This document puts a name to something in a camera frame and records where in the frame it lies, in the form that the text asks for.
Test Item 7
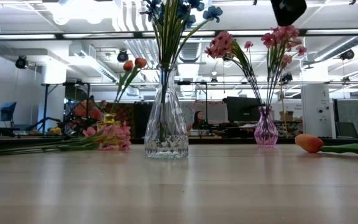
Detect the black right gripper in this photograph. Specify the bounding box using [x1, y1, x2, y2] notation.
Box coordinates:
[270, 0, 308, 27]

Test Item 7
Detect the pink artificial flower bunch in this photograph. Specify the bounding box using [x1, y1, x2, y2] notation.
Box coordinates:
[204, 30, 265, 108]
[0, 121, 132, 157]
[260, 24, 308, 108]

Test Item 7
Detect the blue artificial flower bunch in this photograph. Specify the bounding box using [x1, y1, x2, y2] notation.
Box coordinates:
[140, 0, 224, 142]

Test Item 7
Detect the orange artificial tulip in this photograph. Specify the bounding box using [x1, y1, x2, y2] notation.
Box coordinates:
[113, 60, 135, 114]
[116, 57, 148, 114]
[294, 133, 358, 156]

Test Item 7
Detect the clear glass vase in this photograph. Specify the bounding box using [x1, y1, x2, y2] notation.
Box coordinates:
[144, 63, 190, 160]

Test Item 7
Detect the pink glass vase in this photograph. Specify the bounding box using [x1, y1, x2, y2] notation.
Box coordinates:
[254, 105, 279, 147]

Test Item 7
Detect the yellow glass vase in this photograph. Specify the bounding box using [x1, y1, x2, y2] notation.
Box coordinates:
[97, 112, 121, 133]

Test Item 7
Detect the white pillar cabinet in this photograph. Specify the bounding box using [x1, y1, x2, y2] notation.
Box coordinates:
[301, 83, 334, 139]

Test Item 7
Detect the black computer monitor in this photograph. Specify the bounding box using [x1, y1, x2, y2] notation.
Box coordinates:
[222, 96, 262, 123]

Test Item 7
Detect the grey partition panel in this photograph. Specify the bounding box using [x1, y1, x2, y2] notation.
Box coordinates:
[336, 98, 358, 139]

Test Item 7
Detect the person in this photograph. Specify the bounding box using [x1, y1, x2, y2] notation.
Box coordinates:
[192, 110, 209, 131]
[73, 99, 104, 127]

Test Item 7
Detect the blue chair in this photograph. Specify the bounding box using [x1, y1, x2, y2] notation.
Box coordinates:
[0, 101, 17, 123]

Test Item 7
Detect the black aluminium table frame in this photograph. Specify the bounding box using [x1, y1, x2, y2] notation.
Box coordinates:
[0, 136, 358, 152]

